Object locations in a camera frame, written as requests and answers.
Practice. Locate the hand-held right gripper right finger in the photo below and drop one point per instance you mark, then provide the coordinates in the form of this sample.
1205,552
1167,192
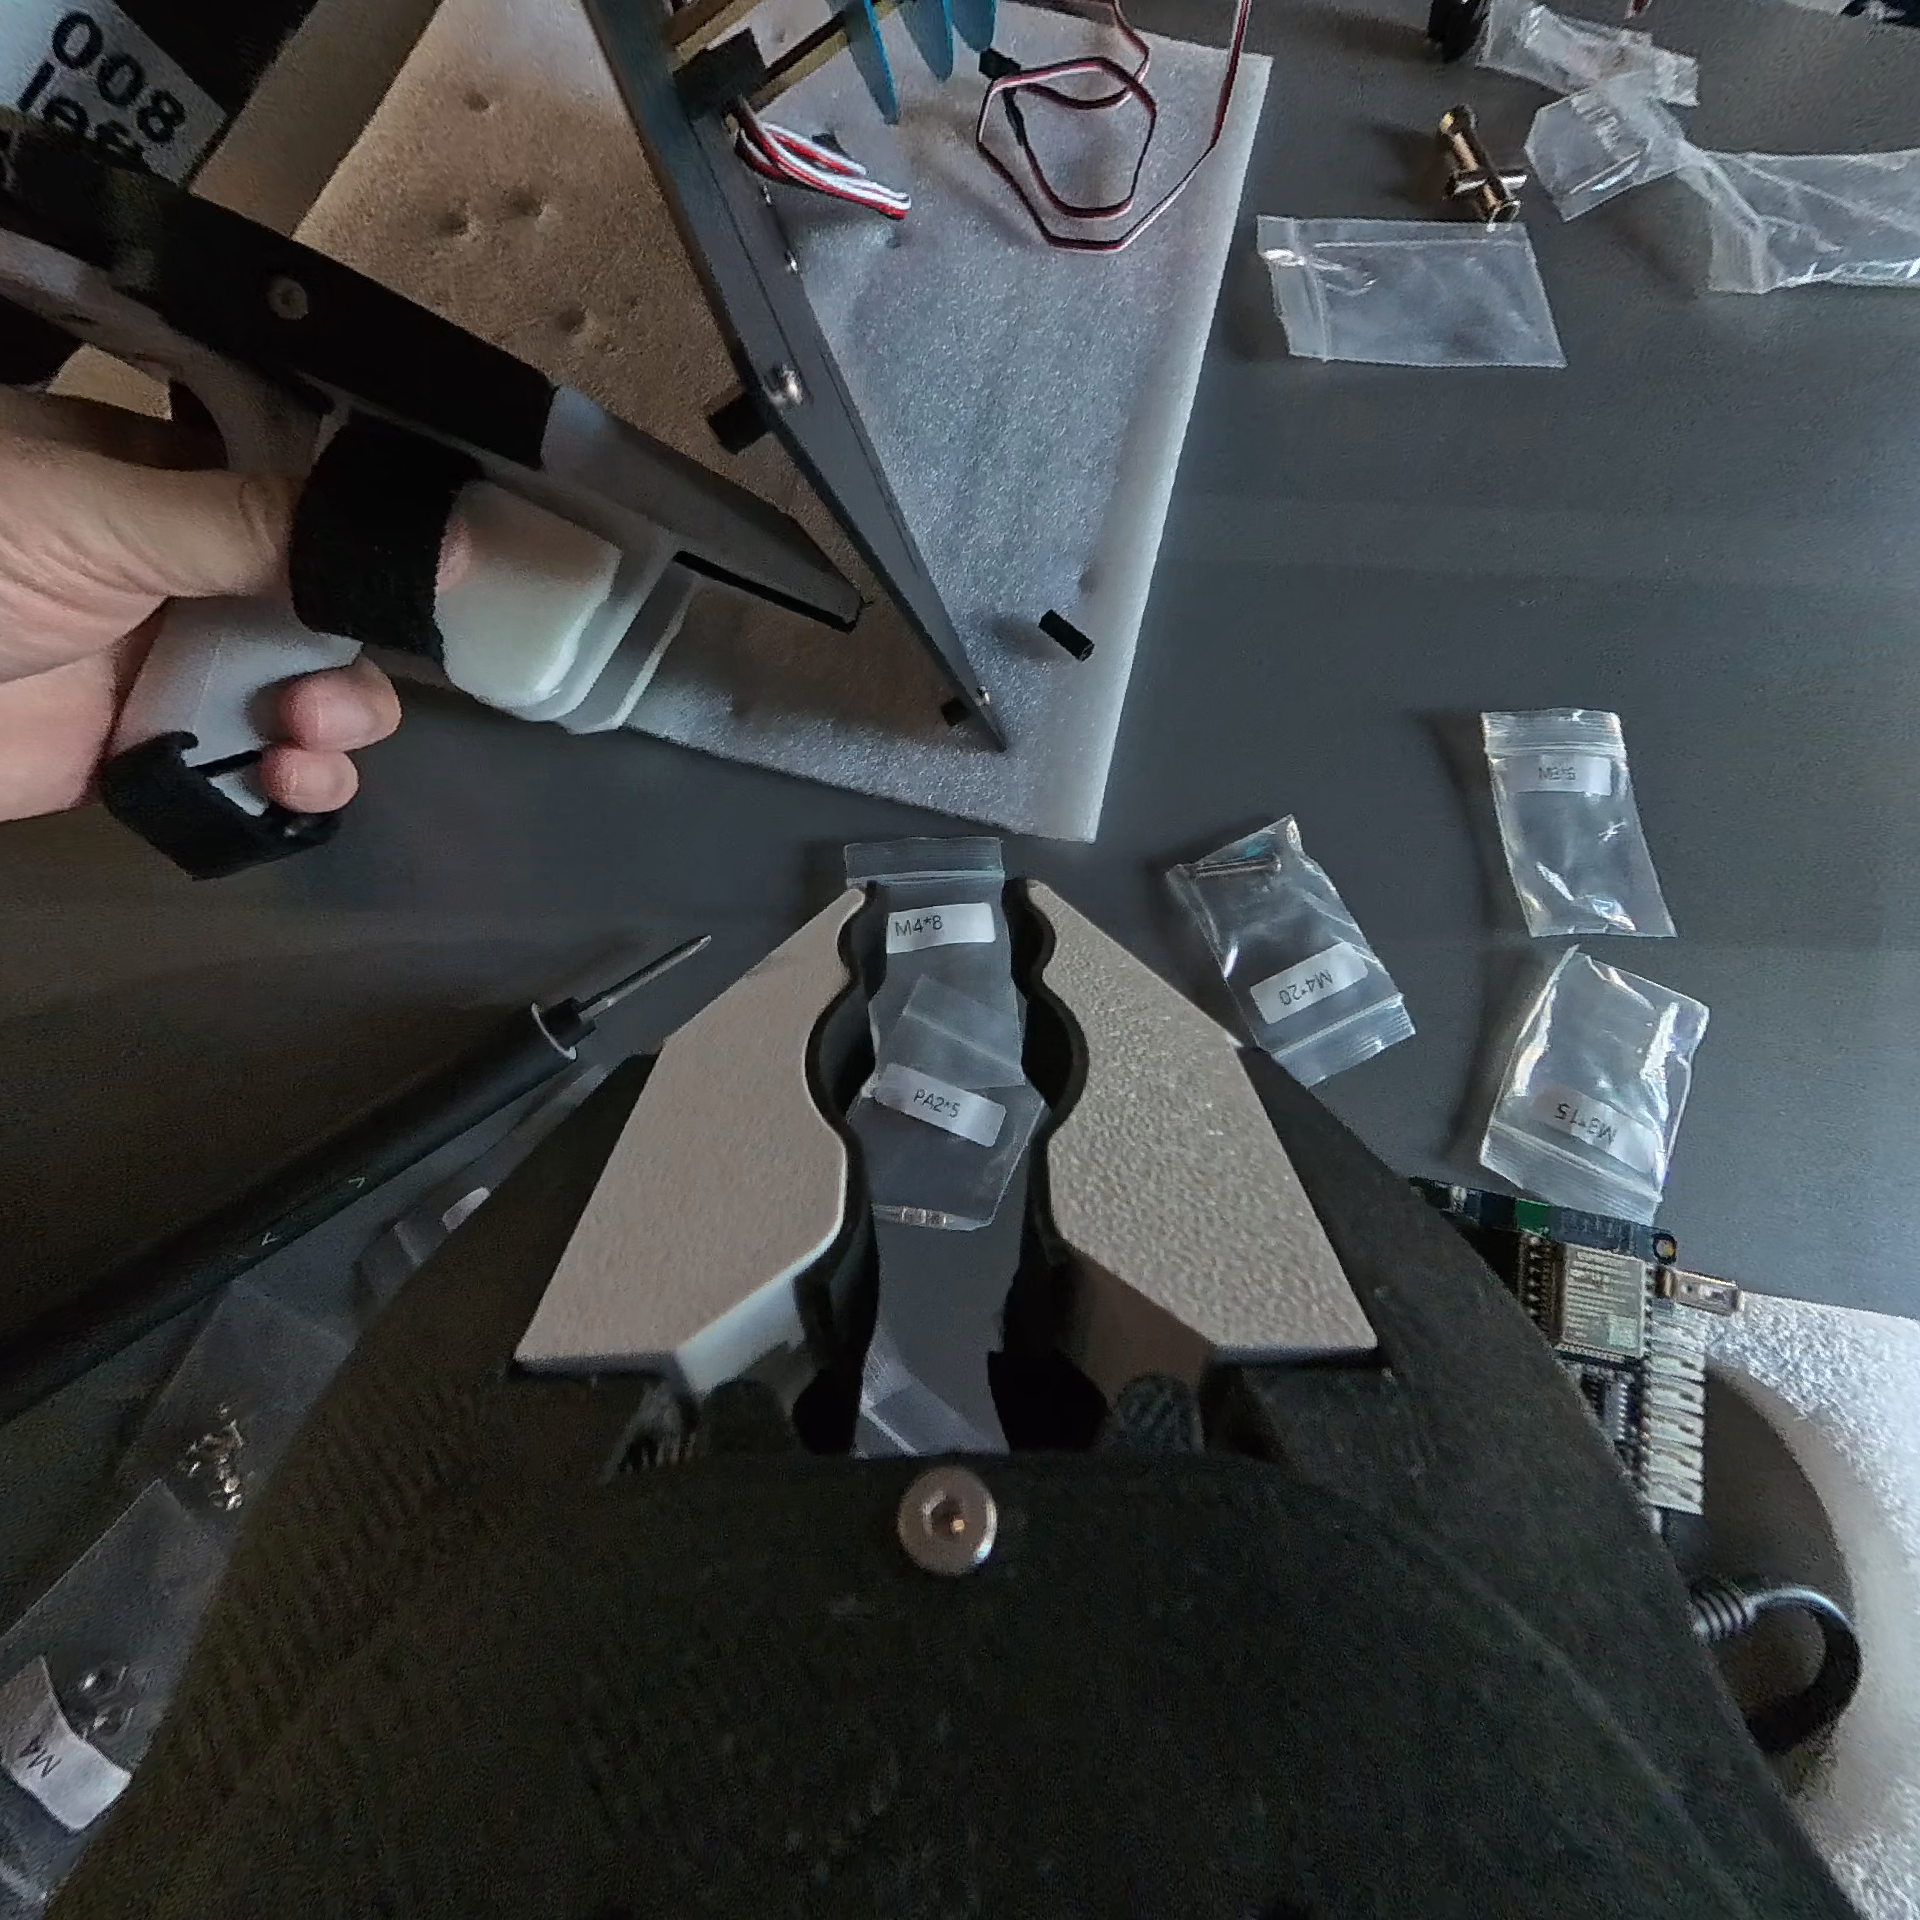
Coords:
1200,1201

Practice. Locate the blue hobby robot arm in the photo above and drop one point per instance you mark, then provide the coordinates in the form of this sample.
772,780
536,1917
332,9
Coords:
840,451

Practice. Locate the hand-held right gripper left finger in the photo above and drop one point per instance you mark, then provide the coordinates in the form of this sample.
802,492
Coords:
704,1201

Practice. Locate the black screwdriver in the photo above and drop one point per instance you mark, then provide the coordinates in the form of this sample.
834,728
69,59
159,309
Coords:
300,1155

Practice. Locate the white foam sheet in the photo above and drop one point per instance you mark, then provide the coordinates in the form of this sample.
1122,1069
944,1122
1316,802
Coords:
1050,376

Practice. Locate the brass standoff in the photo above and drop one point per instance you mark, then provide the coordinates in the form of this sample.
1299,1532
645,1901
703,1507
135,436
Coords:
1473,164

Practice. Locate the white foam block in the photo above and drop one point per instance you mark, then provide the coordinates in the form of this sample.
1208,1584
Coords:
1844,1425

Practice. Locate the dark grey desk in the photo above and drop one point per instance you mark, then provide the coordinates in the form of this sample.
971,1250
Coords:
1425,523

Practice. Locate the scattered clear screw bags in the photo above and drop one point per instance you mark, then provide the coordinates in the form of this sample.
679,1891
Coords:
1589,826

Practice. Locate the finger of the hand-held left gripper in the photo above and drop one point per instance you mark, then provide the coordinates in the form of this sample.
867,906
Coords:
660,509

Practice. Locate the small black standoff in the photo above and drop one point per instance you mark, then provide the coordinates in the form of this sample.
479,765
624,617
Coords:
1065,634

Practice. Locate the small clear zip bag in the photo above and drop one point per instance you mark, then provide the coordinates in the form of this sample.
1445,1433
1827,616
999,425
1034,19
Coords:
937,961

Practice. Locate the black control circuit board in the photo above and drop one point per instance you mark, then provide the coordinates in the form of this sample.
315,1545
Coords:
1605,1348

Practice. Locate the person's left hand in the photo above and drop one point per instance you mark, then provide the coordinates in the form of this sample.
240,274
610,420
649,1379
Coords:
90,569

